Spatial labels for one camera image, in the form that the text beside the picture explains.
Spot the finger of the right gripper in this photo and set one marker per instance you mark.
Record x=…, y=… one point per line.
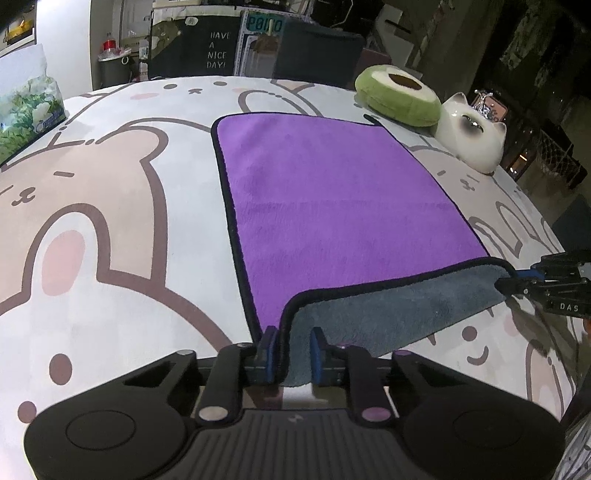
x=535, y=272
x=521, y=286

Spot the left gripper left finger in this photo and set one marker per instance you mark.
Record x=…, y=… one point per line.
x=236, y=367

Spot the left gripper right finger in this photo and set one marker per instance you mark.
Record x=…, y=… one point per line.
x=354, y=370

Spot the purple and grey towel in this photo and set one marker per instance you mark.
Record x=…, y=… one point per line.
x=336, y=225

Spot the white ceramic cat figurine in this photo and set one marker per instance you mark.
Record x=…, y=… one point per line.
x=470, y=136

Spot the silver figurine with orange box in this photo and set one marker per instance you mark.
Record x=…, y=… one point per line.
x=489, y=107

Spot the avocado plush pillow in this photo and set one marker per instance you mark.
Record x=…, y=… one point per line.
x=398, y=95

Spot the dark blue chair back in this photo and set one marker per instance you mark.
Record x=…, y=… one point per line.
x=317, y=54

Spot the dark trash bin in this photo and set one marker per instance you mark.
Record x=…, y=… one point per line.
x=115, y=67

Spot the black have a nice day cloth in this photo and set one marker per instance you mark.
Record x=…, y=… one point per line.
x=194, y=46

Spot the tissue pack with green print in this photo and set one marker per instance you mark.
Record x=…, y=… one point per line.
x=31, y=100

